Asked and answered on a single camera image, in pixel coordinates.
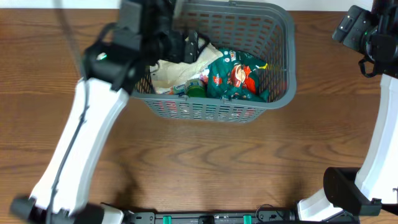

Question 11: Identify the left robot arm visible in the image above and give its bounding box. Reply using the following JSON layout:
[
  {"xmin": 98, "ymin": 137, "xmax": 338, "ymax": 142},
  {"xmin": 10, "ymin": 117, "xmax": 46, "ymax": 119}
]
[{"xmin": 10, "ymin": 1, "xmax": 203, "ymax": 223}]

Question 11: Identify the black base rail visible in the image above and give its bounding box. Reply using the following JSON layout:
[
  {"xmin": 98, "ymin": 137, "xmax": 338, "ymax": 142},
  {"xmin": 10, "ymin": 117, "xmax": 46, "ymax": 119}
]
[{"xmin": 122, "ymin": 210, "xmax": 304, "ymax": 224}]

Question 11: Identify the green coffee bag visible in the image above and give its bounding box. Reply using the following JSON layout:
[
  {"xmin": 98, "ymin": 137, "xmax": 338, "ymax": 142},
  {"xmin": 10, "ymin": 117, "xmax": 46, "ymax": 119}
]
[{"xmin": 206, "ymin": 48, "xmax": 269, "ymax": 102}]

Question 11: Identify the tissue multipack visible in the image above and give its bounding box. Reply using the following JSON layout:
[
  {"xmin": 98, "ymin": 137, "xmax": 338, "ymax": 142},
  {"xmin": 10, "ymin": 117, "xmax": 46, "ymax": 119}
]
[{"xmin": 152, "ymin": 68, "xmax": 210, "ymax": 96}]

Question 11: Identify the grey plastic basket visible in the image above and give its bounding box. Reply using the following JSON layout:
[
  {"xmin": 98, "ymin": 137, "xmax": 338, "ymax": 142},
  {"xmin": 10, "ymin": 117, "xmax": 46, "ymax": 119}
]
[{"xmin": 132, "ymin": 1, "xmax": 297, "ymax": 111}]

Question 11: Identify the beige paper pouch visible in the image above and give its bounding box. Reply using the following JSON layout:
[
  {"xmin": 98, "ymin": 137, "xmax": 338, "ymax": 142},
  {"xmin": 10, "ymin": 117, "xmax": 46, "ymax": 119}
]
[{"xmin": 150, "ymin": 44, "xmax": 223, "ymax": 95}]

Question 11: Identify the green-lid jar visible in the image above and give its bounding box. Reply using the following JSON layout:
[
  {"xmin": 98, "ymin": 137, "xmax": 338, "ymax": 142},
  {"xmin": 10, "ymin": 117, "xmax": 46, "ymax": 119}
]
[{"xmin": 185, "ymin": 78, "xmax": 206, "ymax": 98}]

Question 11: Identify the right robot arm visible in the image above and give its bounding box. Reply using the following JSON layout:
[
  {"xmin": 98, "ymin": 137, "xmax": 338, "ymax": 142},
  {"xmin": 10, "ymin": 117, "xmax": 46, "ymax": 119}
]
[{"xmin": 295, "ymin": 1, "xmax": 397, "ymax": 223}]

